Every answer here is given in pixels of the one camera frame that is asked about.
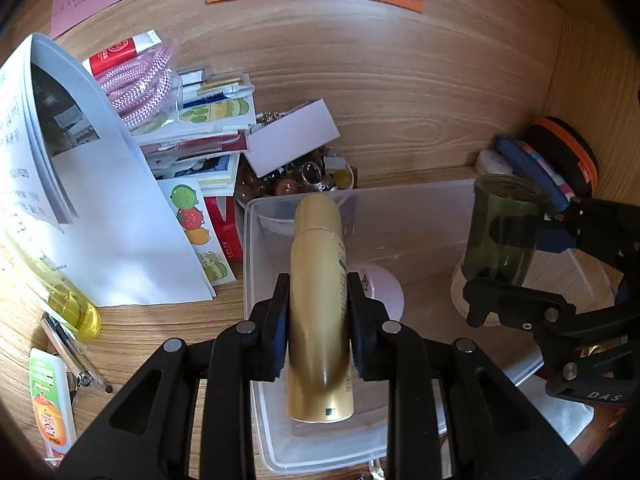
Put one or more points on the red white packet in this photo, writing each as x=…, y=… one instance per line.
x=120, y=52

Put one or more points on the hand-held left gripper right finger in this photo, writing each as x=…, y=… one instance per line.
x=356, y=332

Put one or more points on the colourful patterned pouch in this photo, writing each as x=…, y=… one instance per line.
x=552, y=172

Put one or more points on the wooden desktop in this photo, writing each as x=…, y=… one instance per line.
x=165, y=327

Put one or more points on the black white small box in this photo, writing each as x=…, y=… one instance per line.
x=192, y=76

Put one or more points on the white round tin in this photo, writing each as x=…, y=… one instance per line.
x=490, y=162

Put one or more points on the small clear bowl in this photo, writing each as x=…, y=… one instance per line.
x=277, y=225

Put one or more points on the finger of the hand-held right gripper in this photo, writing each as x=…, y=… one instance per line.
x=555, y=237
x=520, y=300

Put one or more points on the clear yellow bottle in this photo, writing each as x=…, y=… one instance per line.
x=85, y=319

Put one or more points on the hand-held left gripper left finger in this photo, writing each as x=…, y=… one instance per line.
x=280, y=332

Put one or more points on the clear plastic storage box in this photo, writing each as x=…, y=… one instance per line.
x=405, y=225

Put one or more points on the silver pen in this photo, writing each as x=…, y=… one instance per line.
x=75, y=355

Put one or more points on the white card box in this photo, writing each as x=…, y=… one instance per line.
x=292, y=137

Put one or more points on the dark red flat packet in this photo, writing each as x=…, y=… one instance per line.
x=200, y=142

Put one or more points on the gold sunscreen bottle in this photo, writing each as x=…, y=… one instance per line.
x=315, y=305

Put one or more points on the black orange zip case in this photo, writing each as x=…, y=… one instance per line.
x=575, y=150

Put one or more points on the green orange white tube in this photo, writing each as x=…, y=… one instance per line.
x=52, y=400

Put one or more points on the white paper booklet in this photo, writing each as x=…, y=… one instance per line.
x=125, y=220

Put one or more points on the green fruit printed packet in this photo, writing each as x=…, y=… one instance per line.
x=220, y=109

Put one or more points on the red carton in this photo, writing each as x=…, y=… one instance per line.
x=225, y=230

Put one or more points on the blue pencil pouch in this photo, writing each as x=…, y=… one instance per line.
x=522, y=165

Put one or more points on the dark green glass jar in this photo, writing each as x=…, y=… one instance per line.
x=500, y=232

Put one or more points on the gold striped white packet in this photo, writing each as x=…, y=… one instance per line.
x=225, y=85

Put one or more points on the pink round compact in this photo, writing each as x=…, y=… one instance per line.
x=386, y=291

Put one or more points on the blue white photo card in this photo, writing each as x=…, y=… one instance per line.
x=217, y=172

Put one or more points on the fruit sticker sheet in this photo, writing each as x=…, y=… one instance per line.
x=197, y=230

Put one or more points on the pile of bead trinkets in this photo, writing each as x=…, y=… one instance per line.
x=287, y=185

